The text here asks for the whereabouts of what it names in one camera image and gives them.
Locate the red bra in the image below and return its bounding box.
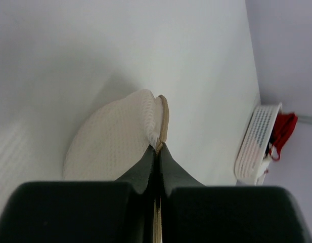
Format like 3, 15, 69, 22
265, 113, 298, 161

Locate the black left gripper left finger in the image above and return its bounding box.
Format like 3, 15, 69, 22
0, 147, 155, 242

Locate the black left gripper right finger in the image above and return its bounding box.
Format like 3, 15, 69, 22
159, 146, 312, 242

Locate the cream mesh laundry bag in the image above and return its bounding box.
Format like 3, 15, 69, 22
63, 90, 169, 242

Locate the white plastic basket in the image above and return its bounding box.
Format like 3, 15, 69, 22
234, 103, 282, 186

